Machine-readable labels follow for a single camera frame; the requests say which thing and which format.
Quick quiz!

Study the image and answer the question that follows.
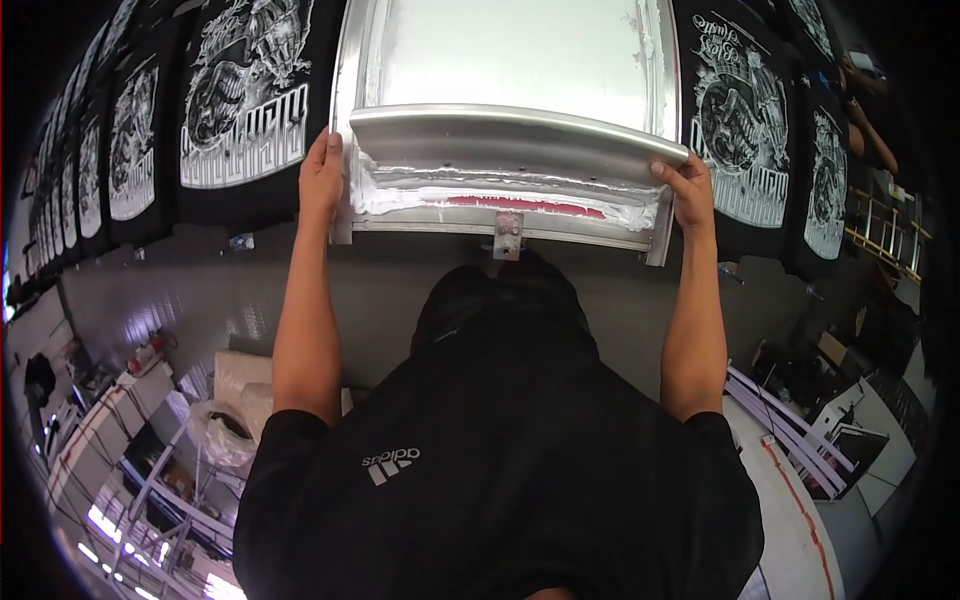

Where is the red strip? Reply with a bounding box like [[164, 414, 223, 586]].
[[447, 195, 607, 221]]

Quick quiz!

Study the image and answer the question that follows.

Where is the white table with red tape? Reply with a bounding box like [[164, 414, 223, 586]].
[[721, 396, 847, 600]]

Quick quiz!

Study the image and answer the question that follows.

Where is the white rails rack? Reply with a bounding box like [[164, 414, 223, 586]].
[[722, 364, 858, 502]]

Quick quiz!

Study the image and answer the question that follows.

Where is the clear plastic bag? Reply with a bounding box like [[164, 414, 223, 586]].
[[186, 399, 260, 470]]

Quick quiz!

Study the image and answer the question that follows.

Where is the red fire extinguisher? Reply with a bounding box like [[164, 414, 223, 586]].
[[125, 332, 171, 378]]

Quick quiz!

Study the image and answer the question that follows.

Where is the cardboard box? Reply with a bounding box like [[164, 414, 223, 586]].
[[816, 330, 851, 369]]

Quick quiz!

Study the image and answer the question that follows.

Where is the row of black printed shirts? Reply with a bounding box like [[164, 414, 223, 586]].
[[18, 0, 348, 282], [671, 0, 856, 282]]

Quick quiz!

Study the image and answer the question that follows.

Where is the person's left hand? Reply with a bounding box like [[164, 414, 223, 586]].
[[298, 127, 347, 225]]

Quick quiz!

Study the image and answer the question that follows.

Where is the aluminium squeegee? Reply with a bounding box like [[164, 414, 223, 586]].
[[348, 103, 691, 190]]

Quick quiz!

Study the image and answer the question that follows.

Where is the aluminium screen printing frame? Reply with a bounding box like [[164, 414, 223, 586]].
[[328, 0, 685, 268]]

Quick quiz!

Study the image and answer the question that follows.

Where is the person's right hand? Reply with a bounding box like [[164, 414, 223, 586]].
[[650, 153, 716, 236]]

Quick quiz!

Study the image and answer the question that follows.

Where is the white printing ink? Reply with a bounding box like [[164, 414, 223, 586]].
[[351, 148, 663, 232]]

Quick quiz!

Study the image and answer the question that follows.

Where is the small metal bracket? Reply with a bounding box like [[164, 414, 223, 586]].
[[492, 210, 525, 262]]

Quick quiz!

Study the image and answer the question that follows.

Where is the cluttered metal shelf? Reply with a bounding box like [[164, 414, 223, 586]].
[[22, 352, 252, 600]]

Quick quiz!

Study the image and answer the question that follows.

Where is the yellow metal rack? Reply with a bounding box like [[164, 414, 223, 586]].
[[843, 186, 933, 288]]

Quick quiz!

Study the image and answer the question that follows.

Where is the person's body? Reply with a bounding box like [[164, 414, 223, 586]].
[[232, 330, 766, 600]]

